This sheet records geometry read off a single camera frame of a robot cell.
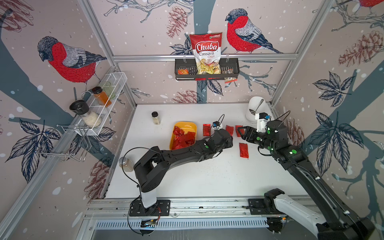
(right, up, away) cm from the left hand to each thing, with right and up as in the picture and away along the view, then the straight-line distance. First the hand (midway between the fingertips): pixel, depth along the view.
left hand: (235, 137), depth 81 cm
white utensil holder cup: (+22, +20, +24) cm, 38 cm away
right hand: (+1, +5, -7) cm, 9 cm away
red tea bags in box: (-31, -4, +15) cm, 35 cm away
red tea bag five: (+9, -11, +14) cm, 19 cm away
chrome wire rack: (-73, +1, -22) cm, 76 cm away
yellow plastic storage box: (-28, +4, +22) cm, 36 cm away
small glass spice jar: (-50, +10, +22) cm, 55 cm away
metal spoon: (+22, +14, +29) cm, 40 cm away
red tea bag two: (+3, +1, +23) cm, 23 cm away
